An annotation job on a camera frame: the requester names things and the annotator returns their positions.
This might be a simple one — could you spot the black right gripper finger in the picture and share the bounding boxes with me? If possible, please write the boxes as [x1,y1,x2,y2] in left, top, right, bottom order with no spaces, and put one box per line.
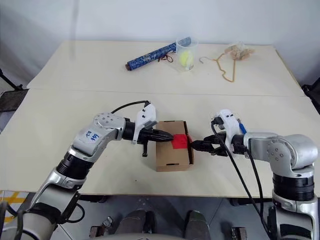
[203,135,226,145]
[191,140,229,157]

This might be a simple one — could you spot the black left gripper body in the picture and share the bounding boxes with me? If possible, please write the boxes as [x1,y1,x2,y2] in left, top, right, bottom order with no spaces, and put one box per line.
[136,120,161,157]

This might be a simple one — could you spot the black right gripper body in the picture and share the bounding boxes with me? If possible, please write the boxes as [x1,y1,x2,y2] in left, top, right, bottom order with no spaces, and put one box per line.
[214,134,231,157]

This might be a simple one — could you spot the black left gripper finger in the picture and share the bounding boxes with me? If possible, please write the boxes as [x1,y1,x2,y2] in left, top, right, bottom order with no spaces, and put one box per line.
[153,136,175,144]
[152,129,174,139]

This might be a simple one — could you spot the brown cardboard box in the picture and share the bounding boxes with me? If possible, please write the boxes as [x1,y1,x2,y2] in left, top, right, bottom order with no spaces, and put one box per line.
[155,120,196,173]

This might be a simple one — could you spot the red tape patch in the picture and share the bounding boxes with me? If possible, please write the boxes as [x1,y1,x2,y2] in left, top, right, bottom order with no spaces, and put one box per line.
[171,133,194,150]

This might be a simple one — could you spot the dark framed eyeglasses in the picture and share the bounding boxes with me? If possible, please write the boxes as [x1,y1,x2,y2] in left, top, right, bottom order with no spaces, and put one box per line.
[157,52,174,64]

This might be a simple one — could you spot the dark rounded shape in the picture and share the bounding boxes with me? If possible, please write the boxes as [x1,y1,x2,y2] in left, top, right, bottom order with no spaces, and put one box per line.
[119,209,155,236]
[185,209,211,240]

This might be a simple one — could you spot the yellow-green ball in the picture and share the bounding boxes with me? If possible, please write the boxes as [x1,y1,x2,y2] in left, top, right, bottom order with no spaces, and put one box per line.
[179,50,193,69]

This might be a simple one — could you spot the blue patterned rolled scroll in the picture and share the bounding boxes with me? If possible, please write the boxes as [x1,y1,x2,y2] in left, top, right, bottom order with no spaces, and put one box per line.
[124,36,192,72]

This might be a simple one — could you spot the clear plastic measuring cup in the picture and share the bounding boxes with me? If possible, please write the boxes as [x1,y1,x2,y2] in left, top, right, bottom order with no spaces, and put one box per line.
[175,37,199,74]

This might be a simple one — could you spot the clear bag of wooden pegs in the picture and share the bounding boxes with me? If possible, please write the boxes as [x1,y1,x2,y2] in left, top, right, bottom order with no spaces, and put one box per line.
[224,41,257,61]

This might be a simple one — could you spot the black equipment stand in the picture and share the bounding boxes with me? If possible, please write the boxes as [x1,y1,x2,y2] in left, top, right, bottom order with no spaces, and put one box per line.
[300,76,320,111]

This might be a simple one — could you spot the black mesh stand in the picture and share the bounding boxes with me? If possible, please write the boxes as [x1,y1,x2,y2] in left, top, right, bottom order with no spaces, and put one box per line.
[0,68,31,114]

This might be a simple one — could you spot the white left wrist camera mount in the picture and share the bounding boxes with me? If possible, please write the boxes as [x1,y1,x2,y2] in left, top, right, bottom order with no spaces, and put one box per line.
[132,102,159,146]

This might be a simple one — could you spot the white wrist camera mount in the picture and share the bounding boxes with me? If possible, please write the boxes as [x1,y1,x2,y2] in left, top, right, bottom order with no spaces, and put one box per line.
[132,102,159,146]
[211,108,243,153]

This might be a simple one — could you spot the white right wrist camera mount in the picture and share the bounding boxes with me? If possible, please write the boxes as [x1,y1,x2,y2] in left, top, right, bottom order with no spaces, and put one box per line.
[211,108,243,153]

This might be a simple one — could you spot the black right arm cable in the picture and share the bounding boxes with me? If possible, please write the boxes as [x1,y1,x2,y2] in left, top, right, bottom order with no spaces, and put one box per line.
[211,121,273,240]
[244,148,264,219]

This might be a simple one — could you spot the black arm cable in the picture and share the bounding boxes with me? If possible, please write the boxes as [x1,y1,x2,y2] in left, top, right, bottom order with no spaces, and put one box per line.
[244,148,264,219]
[211,121,273,240]
[63,201,85,224]
[110,100,153,115]

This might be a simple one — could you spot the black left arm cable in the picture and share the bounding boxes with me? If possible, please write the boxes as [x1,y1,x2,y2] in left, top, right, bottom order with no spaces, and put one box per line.
[110,100,153,115]
[63,201,85,224]

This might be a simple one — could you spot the gold wire clothes hanger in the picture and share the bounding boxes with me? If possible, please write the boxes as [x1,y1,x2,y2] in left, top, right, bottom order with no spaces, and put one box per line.
[198,51,237,84]

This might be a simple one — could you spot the black table frame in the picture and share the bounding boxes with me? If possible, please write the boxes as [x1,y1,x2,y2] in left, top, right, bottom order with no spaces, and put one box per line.
[78,194,274,207]

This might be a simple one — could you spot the brown metal foot bracket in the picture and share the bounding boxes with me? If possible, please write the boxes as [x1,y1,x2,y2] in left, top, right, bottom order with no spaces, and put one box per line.
[230,225,249,240]
[89,216,114,239]

